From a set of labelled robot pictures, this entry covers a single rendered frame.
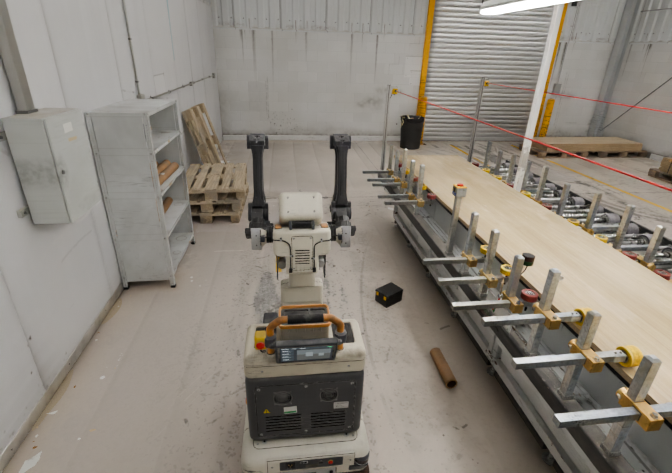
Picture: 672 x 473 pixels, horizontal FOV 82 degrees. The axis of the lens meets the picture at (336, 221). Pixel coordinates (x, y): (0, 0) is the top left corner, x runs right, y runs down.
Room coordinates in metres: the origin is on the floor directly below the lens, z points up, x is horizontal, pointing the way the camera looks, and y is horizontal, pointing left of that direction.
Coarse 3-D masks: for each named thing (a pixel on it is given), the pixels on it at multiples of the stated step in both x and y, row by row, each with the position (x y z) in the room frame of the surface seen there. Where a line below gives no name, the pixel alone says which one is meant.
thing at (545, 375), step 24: (408, 216) 3.28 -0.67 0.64; (432, 240) 2.69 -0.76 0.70; (456, 264) 2.32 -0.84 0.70; (504, 336) 1.62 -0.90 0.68; (552, 384) 1.28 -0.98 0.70; (552, 408) 1.21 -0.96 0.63; (576, 408) 1.15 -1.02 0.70; (576, 432) 1.07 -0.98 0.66; (600, 432) 1.05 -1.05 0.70; (600, 456) 0.96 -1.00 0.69
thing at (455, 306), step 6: (492, 300) 1.67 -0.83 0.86; (498, 300) 1.67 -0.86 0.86; (504, 300) 1.67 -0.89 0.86; (522, 300) 1.68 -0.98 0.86; (450, 306) 1.64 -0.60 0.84; (456, 306) 1.61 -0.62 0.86; (462, 306) 1.62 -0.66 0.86; (468, 306) 1.62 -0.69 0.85; (474, 306) 1.63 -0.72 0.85; (480, 306) 1.63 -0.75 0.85; (486, 306) 1.64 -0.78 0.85; (492, 306) 1.64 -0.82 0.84; (498, 306) 1.65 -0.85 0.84; (504, 306) 1.65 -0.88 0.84; (528, 306) 1.67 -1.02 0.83
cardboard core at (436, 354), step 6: (438, 348) 2.18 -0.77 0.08; (432, 354) 2.15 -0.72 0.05; (438, 354) 2.12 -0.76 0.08; (438, 360) 2.07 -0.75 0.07; (444, 360) 2.07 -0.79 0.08; (438, 366) 2.03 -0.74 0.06; (444, 366) 2.01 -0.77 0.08; (444, 372) 1.96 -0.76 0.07; (450, 372) 1.96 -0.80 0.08; (444, 378) 1.92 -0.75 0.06; (450, 378) 1.90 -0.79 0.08; (450, 384) 1.92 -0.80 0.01; (456, 384) 1.90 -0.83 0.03
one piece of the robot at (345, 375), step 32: (288, 320) 1.29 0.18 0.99; (320, 320) 1.30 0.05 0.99; (352, 320) 1.53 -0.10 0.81; (256, 352) 1.29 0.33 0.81; (352, 352) 1.32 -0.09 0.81; (256, 384) 1.25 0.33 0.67; (288, 384) 1.27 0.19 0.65; (320, 384) 1.29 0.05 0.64; (352, 384) 1.31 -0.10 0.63; (256, 416) 1.25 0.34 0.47; (288, 416) 1.27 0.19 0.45; (320, 416) 1.29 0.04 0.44; (352, 416) 1.31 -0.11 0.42
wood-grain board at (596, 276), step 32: (416, 160) 4.35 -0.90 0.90; (448, 160) 4.40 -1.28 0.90; (448, 192) 3.25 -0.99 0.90; (480, 192) 3.28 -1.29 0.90; (512, 192) 3.31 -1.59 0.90; (480, 224) 2.56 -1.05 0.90; (512, 224) 2.58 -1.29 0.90; (544, 224) 2.60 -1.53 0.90; (512, 256) 2.09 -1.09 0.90; (544, 256) 2.10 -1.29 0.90; (576, 256) 2.11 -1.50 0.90; (608, 256) 2.13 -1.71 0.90; (576, 288) 1.75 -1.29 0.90; (608, 288) 1.76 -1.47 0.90; (640, 288) 1.77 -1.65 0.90; (608, 320) 1.48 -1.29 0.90; (640, 320) 1.49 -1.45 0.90
